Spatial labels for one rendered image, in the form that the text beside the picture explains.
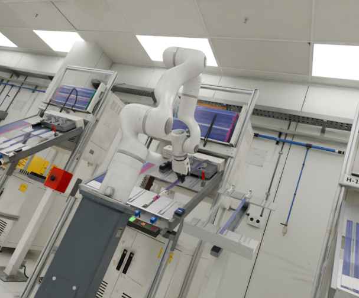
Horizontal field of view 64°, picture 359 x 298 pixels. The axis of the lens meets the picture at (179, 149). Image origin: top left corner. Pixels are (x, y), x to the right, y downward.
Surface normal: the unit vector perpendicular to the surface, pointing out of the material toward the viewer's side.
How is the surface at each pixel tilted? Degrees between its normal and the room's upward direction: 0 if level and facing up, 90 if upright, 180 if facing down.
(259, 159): 90
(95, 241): 90
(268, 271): 90
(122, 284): 90
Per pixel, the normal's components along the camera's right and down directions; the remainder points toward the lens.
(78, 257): -0.04, -0.29
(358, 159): -0.36, -0.39
